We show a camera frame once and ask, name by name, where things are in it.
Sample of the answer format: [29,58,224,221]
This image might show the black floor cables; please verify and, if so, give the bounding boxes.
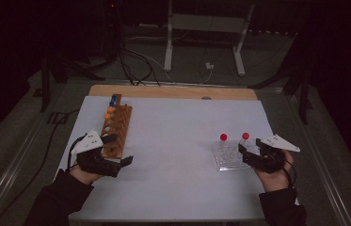
[116,43,162,87]

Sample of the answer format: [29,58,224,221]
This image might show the right hand-held gripper black cable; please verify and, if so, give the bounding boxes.
[284,159,298,189]

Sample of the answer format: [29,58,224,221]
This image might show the white metal stand frame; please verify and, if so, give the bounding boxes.
[163,0,256,77]

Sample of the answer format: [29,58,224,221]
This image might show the black stand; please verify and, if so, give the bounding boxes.
[31,53,106,113]
[247,62,315,125]

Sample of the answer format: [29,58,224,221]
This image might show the hand-held gripper black cable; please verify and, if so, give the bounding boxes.
[66,133,88,172]
[284,159,298,189]

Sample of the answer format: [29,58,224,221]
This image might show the wooden test tube rack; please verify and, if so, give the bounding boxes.
[99,93,133,159]

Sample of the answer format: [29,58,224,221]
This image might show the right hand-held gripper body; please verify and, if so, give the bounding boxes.
[238,134,301,174]

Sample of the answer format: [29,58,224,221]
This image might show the person's right hand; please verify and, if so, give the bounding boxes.
[254,150,295,193]

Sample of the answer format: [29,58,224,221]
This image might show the aluminium frame rail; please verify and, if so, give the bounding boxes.
[284,92,351,226]
[0,81,71,226]

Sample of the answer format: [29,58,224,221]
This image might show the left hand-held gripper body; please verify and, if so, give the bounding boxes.
[71,129,123,179]

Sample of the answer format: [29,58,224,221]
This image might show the white table mat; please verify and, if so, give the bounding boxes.
[54,95,299,222]

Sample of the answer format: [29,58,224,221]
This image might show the left hand-held gripper black cable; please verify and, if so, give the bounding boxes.
[66,133,88,172]

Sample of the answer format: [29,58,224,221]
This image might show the red cap test tube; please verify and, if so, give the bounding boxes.
[238,132,250,147]
[217,133,229,152]

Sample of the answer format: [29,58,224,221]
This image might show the person's left hand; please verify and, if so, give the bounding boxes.
[69,163,102,186]

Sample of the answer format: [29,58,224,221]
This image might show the white cable with plug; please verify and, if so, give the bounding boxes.
[125,36,215,86]

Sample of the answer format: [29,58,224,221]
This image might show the clear plastic tube tray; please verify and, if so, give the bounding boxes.
[212,139,259,172]

